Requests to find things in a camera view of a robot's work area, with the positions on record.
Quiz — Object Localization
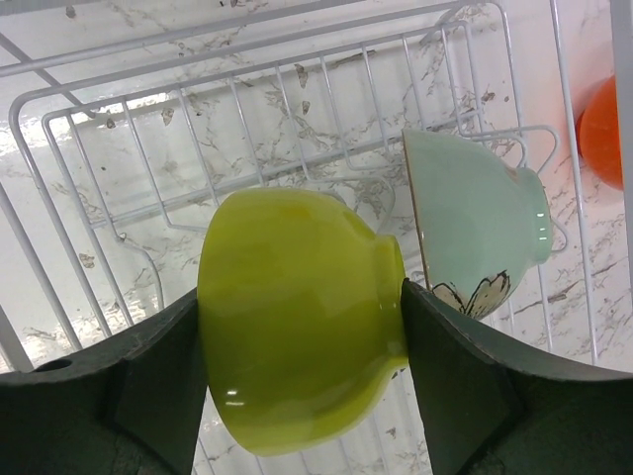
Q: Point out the clear wire dish rack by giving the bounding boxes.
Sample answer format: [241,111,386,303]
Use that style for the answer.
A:
[0,0,633,475]

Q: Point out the pale green ceramic bowl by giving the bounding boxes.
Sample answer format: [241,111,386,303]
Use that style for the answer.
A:
[402,129,553,320]

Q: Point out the orange bowl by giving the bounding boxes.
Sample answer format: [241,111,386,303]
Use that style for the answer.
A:
[576,75,624,191]

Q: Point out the yellow-green bowl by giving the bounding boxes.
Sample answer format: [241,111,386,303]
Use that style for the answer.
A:
[197,188,407,456]

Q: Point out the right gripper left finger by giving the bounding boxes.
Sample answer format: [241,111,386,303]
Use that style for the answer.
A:
[1,291,207,474]

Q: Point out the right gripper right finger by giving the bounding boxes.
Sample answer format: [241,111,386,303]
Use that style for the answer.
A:
[401,280,632,474]

